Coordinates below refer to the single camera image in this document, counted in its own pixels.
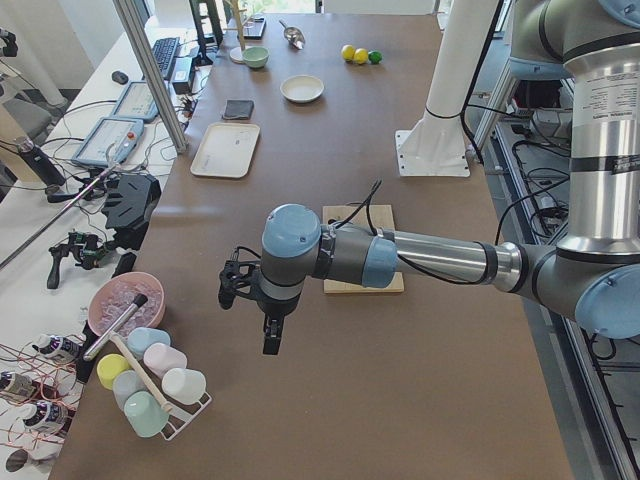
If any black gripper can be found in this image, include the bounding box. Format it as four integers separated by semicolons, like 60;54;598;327
257;299;293;355

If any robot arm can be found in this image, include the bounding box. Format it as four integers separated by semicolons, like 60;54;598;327
258;1;639;355

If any cream rabbit tray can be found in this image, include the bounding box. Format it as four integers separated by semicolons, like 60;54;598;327
190;122;260;179

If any white cup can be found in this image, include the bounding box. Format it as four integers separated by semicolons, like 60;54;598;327
162;368;206;405

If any pink cup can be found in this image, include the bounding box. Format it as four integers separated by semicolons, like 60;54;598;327
143;342;188;378

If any white cup rack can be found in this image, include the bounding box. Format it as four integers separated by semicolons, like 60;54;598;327
160;392;213;441

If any metal muddler with black tip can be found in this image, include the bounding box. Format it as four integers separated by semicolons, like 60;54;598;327
83;293;148;362

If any mint green cup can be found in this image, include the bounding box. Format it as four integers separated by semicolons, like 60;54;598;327
124;391;169;438

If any grey blue cup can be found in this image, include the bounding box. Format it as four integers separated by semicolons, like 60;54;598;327
112;370;147;410

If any wooden cutting board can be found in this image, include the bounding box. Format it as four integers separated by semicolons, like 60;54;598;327
322;203;404;295

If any pink bowl with ice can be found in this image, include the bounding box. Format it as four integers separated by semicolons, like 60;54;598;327
88;272;166;337

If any yellow cup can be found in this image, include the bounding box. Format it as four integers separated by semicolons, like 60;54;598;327
97;353;131;390

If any black gripper stand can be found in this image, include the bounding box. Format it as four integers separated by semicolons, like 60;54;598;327
101;174;161;250

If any dark grey cloth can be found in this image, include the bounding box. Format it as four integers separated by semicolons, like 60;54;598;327
221;99;254;120

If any cream round plate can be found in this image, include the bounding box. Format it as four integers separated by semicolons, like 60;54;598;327
280;75;325;104

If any teach pendant near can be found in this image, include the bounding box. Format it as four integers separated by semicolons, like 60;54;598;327
71;117;144;167

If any teach pendant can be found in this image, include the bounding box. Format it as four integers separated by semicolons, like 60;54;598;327
112;81;159;123
71;117;144;167

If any teach pendant far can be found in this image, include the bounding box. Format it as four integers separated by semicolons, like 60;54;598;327
112;81;159;123

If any green bowl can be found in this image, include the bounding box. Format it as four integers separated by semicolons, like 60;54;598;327
242;46;270;69

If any black water bottle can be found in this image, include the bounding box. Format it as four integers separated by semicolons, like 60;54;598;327
15;136;65;186

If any wooden cup tree stand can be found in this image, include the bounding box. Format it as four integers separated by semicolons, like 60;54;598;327
226;0;253;64

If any yellow lemon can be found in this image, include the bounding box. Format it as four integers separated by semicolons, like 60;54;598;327
341;44;356;62
352;48;369;65

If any green lime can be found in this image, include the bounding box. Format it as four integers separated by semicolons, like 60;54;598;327
368;50;383;65

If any black computer mouse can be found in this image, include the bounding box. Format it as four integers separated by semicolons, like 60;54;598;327
111;70;129;85

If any metal scoop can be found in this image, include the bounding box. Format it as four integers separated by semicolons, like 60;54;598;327
279;19;306;50

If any black keyboard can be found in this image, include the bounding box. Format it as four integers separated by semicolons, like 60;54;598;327
152;37;180;80

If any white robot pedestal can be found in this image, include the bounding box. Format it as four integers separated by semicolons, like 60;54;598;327
395;0;502;177

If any aluminium frame post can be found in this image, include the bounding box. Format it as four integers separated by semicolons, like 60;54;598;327
113;0;187;154

